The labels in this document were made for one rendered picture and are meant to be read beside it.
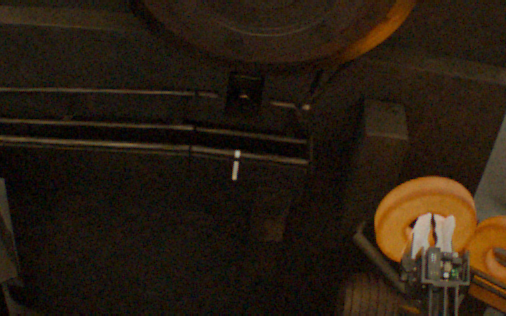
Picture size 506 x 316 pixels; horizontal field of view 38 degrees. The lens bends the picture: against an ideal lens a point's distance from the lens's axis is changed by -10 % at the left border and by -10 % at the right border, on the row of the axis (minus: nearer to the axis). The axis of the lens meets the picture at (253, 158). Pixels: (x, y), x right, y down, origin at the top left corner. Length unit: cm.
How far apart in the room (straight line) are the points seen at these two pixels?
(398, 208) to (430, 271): 13
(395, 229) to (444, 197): 9
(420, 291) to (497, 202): 148
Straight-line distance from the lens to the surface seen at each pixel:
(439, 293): 101
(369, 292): 140
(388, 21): 116
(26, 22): 135
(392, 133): 129
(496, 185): 254
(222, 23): 106
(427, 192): 106
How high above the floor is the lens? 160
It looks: 43 degrees down
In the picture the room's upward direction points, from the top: 9 degrees clockwise
